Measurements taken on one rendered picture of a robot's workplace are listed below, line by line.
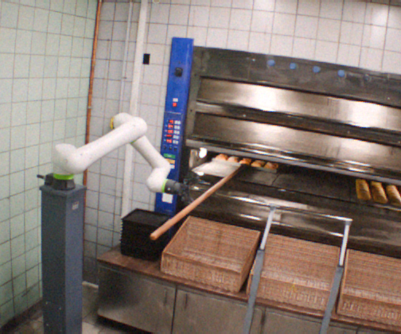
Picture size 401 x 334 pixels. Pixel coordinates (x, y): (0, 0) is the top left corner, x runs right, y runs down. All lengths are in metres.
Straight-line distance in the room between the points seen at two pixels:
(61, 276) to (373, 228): 2.09
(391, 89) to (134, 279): 2.16
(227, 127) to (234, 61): 0.47
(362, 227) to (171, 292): 1.39
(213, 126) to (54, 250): 1.40
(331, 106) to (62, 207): 1.83
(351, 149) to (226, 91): 0.95
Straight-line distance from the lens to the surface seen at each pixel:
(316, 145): 3.03
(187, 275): 2.95
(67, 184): 2.53
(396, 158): 3.07
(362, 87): 3.02
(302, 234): 3.19
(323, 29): 3.03
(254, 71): 3.08
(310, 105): 3.01
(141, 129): 2.46
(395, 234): 3.20
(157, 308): 3.10
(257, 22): 3.09
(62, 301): 2.78
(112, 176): 3.54
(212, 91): 3.14
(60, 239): 2.59
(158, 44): 3.29
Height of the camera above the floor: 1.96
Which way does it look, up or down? 13 degrees down
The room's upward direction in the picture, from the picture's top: 7 degrees clockwise
